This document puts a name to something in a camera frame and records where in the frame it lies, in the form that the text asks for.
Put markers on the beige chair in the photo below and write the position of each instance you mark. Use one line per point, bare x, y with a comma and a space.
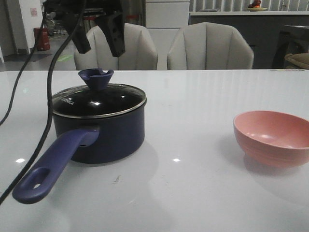
140, 54
209, 46

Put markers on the dark grey counter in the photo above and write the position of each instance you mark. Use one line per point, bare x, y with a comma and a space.
259, 29

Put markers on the pink bowl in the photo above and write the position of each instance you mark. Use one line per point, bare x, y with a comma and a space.
273, 138

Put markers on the right beige chair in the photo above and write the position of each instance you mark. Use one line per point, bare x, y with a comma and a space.
209, 46

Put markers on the glass lid blue knob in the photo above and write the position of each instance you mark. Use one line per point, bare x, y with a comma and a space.
98, 98

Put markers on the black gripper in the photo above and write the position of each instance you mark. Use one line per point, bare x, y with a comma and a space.
111, 22

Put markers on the fruit plate on counter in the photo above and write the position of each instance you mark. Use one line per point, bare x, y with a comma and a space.
255, 6

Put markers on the olive cushion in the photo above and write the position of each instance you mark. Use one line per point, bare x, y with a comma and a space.
297, 61

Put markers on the left beige chair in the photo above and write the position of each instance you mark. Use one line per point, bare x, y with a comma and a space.
140, 54

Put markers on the white cabinet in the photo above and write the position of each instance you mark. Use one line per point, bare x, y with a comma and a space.
163, 19

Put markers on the dark blue saucepan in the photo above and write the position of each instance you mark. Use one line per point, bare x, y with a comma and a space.
90, 141

